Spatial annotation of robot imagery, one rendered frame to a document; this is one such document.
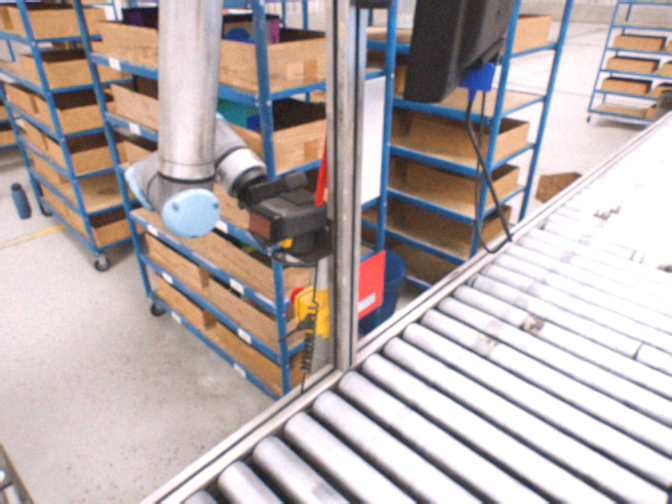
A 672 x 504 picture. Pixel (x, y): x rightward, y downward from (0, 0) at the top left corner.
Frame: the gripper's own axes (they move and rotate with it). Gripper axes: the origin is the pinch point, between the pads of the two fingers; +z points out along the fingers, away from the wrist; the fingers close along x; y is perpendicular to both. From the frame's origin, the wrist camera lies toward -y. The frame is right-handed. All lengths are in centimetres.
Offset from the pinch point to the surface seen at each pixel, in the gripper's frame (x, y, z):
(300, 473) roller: 21.2, 9.3, 25.3
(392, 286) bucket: -84, 82, -3
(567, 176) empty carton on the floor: -290, 94, 0
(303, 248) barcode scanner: 5.9, -5.8, -0.2
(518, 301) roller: -42, 8, 29
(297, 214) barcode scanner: 8.0, -12.7, -2.6
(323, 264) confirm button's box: 2.7, -3.0, 2.8
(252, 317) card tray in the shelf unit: -22, 76, -19
